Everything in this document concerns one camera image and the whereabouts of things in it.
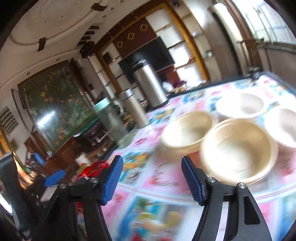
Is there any small black ashtray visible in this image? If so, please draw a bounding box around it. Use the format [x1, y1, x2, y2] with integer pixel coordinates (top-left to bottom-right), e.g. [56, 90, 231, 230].
[248, 66, 263, 80]

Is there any large steel thermos pot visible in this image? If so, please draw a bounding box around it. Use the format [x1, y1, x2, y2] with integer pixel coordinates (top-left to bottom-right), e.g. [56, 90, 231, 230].
[132, 59, 168, 108]

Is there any dark wooden chair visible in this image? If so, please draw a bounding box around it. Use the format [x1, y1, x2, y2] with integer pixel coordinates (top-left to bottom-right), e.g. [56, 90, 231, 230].
[236, 38, 263, 70]

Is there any white plastic bag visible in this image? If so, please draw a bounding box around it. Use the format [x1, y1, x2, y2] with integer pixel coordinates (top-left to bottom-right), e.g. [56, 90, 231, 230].
[162, 81, 174, 92]

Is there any small white paper bowl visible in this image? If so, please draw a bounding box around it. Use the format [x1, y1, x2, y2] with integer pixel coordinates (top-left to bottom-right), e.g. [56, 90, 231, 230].
[264, 106, 295, 150]

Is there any white tower air conditioner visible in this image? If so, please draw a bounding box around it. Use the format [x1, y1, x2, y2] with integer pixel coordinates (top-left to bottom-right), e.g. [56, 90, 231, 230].
[208, 3, 250, 75]

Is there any large floral wall painting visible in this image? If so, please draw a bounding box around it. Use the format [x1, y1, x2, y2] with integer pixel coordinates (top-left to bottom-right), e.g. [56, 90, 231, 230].
[18, 61, 94, 152]

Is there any black flat screen television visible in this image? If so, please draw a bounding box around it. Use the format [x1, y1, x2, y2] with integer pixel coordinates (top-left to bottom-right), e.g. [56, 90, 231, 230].
[119, 37, 175, 84]

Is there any colourful fruit print tablecloth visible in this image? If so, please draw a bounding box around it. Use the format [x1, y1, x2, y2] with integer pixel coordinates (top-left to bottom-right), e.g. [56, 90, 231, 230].
[102, 73, 295, 240]

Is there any large white paper bowl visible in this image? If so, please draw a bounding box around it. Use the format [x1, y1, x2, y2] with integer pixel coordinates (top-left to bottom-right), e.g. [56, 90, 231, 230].
[216, 92, 268, 119]

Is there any clear bottle mint lid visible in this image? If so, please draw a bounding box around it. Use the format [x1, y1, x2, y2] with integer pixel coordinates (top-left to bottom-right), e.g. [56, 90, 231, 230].
[92, 97, 127, 143]

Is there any slim steel thermos flask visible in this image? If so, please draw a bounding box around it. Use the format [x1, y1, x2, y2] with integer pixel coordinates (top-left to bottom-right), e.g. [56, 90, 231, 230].
[120, 88, 149, 128]

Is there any beige ribbed bowl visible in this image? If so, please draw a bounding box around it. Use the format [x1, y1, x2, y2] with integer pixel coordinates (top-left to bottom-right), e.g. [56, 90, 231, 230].
[200, 119, 278, 185]
[159, 110, 218, 155]

